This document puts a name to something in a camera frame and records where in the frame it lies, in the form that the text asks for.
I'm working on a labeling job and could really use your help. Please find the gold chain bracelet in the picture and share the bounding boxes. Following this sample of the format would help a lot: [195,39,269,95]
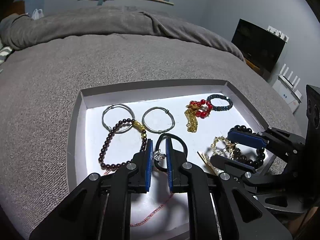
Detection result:
[211,136,238,159]

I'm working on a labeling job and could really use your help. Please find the large black bead bracelet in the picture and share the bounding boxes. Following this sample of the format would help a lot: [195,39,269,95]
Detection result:
[228,125,266,169]

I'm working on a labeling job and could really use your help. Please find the blue beaded bracelet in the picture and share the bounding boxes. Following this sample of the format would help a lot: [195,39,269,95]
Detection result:
[206,94,234,112]

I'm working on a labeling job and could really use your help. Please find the dark red bead bracelet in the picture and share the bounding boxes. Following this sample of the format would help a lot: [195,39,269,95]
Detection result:
[99,118,148,171]

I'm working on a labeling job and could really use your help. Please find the red bead gold bracelet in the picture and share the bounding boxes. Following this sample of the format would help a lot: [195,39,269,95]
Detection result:
[184,99,214,133]

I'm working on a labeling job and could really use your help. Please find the black cord bracelet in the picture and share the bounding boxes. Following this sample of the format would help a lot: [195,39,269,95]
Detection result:
[152,133,189,172]

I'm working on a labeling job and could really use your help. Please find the silver wire bangle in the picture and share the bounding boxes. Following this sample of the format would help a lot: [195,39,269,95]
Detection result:
[142,106,176,134]
[101,103,136,134]

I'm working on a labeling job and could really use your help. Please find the white pearl strand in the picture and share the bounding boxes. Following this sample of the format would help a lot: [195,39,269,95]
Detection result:
[197,151,223,176]

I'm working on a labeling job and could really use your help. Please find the right hand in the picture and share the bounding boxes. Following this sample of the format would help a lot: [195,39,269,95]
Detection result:
[283,213,310,234]

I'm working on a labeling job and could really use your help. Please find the white cabinet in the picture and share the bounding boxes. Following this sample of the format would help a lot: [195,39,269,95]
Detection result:
[272,79,301,113]

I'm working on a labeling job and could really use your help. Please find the wooden tv stand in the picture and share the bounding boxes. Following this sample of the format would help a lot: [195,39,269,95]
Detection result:
[245,59,270,79]

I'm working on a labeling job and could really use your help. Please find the white wifi router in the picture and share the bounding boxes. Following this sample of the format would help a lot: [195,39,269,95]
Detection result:
[278,64,302,103]

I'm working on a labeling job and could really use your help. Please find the grey shallow cardboard box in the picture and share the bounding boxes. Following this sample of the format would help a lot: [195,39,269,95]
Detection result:
[66,78,287,240]

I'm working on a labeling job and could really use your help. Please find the black television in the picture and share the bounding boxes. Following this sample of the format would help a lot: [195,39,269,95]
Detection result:
[232,19,285,72]

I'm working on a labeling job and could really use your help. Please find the grey bed cover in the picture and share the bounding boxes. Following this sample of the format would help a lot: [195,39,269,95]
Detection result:
[1,34,300,238]

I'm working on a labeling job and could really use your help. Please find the striped pillow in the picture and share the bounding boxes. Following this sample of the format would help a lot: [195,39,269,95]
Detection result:
[0,46,14,64]

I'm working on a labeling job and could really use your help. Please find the grey folded duvet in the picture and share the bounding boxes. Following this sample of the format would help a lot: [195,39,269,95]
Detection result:
[1,6,244,60]

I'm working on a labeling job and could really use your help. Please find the white plastic bag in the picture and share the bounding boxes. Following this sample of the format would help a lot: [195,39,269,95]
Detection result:
[31,9,44,20]

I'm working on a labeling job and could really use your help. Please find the wooden headboard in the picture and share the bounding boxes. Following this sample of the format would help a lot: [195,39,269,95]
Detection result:
[6,0,25,16]

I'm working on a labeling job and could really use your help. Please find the white wall hooks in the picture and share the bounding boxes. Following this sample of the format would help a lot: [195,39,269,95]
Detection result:
[267,25,289,43]

